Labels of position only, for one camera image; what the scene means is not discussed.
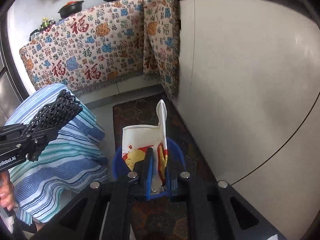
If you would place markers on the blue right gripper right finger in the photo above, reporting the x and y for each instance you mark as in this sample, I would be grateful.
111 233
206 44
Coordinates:
170 175

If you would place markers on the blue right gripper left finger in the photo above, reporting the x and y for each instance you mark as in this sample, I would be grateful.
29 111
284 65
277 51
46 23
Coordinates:
146 174

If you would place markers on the white yellow paper wrapper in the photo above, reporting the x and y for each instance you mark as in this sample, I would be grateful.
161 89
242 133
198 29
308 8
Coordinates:
136 140

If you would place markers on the black foam net sleeve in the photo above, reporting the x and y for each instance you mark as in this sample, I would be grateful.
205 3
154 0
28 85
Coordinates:
45 125

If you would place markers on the blue plastic trash basket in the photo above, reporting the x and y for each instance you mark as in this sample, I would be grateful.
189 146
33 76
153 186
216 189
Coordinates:
120 168

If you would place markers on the person's left hand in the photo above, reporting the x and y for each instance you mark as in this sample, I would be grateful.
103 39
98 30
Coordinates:
7 191

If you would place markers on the grey multi-door refrigerator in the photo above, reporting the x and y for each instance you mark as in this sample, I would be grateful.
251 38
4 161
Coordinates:
9 100

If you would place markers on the round table striped cloth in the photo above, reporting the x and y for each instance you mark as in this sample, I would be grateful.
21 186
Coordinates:
71 162

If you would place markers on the condiment bottles rack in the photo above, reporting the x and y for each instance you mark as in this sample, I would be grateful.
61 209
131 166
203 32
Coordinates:
45 25

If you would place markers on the white lower cabinet counter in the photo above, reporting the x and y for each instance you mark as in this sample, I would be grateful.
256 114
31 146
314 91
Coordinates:
249 94

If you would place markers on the patterned fu character cloth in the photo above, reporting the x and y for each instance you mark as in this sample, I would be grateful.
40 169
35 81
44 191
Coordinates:
108 43

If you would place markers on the black pot red lid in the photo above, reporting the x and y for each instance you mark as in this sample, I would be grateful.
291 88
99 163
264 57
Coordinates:
70 8

